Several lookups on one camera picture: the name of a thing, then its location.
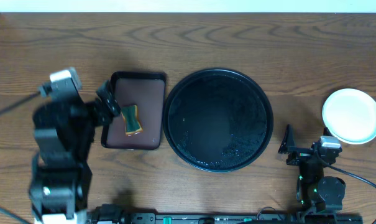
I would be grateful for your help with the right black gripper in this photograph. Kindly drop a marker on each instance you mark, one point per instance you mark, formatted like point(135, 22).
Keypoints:
point(299, 155)

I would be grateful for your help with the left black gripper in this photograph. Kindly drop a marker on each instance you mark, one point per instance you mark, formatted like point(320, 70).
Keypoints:
point(100, 109)

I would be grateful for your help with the green and orange sponge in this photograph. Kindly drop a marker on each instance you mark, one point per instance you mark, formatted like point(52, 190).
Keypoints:
point(131, 120)

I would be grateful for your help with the light blue plate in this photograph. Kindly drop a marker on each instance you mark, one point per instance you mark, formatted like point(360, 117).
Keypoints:
point(350, 115)

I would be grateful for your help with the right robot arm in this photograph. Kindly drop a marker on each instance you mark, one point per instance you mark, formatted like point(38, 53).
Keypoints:
point(320, 195)

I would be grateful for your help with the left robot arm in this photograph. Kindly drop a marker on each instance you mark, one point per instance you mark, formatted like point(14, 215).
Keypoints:
point(64, 130)

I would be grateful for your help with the black round tray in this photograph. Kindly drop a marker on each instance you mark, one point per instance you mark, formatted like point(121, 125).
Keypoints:
point(218, 120)

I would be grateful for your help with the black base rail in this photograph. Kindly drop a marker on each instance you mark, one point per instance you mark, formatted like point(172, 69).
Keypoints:
point(114, 214)

